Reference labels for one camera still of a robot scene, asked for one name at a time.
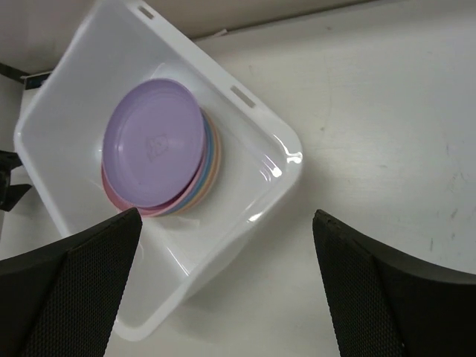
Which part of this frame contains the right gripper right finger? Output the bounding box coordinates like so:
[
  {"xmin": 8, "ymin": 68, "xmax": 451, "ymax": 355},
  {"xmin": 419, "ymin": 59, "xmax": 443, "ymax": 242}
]
[{"xmin": 312, "ymin": 210, "xmax": 475, "ymax": 356}]

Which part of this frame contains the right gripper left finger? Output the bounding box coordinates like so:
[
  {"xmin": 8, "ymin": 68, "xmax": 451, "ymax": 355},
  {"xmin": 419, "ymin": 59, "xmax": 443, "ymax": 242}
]
[{"xmin": 1, "ymin": 208, "xmax": 142, "ymax": 356}]

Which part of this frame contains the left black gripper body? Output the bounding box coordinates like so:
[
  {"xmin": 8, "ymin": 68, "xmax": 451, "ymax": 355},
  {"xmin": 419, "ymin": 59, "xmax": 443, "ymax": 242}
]
[{"xmin": 0, "ymin": 150, "xmax": 32, "ymax": 212}]

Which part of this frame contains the purple plate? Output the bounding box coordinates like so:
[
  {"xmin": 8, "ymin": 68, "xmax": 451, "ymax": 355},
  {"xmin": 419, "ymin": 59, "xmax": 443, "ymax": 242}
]
[{"xmin": 102, "ymin": 78, "xmax": 206, "ymax": 208}]

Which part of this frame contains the blue plate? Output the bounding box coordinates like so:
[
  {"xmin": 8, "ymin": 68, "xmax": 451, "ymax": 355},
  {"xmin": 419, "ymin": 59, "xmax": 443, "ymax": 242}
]
[
  {"xmin": 178, "ymin": 117, "xmax": 218, "ymax": 211},
  {"xmin": 162, "ymin": 113, "xmax": 214, "ymax": 216}
]

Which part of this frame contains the orange yellow plate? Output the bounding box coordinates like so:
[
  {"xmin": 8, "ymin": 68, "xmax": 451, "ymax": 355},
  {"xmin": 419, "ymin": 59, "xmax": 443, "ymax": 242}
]
[{"xmin": 178, "ymin": 118, "xmax": 220, "ymax": 213}]

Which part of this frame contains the white table board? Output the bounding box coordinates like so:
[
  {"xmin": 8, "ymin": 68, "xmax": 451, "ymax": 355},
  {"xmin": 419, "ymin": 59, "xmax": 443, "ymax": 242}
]
[{"xmin": 0, "ymin": 0, "xmax": 476, "ymax": 357}]

